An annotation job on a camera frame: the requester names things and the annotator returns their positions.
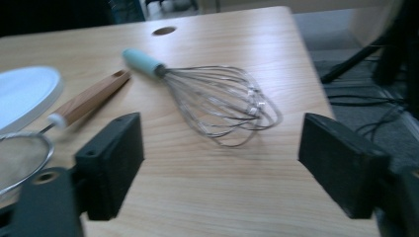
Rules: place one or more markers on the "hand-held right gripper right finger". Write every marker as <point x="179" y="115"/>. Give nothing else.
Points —
<point x="342" y="164"/>

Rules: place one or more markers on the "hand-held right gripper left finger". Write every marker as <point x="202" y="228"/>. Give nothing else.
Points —
<point x="110" y="164"/>

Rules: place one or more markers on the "black stand leg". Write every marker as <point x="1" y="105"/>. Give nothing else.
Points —
<point x="349" y="64"/>

